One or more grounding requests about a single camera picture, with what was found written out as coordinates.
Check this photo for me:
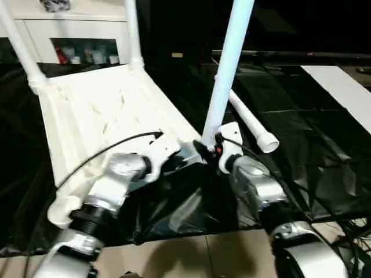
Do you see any white plastic table top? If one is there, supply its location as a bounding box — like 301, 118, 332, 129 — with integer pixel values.
28, 63, 203, 229

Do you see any white flat board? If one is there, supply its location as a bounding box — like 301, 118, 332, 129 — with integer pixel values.
300, 65, 371, 134

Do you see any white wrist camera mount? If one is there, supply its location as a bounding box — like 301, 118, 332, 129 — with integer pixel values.
217, 122, 243, 174
141, 134, 182, 183

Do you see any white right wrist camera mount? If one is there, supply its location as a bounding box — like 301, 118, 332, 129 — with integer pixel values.
217, 122, 243, 174

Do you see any black mat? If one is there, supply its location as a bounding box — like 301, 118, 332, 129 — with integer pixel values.
0, 62, 371, 255

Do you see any white glass-door cabinet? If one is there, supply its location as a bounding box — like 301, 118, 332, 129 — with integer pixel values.
0, 0, 130, 65

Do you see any white plastic table leg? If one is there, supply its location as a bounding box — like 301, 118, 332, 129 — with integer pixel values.
123, 0, 144, 73
214, 74, 279, 153
199, 0, 256, 148
0, 0, 47, 95

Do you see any black and white bundle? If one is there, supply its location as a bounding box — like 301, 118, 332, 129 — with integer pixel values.
40, 0, 72, 13

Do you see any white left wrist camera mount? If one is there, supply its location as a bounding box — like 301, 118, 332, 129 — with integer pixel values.
141, 134, 182, 183

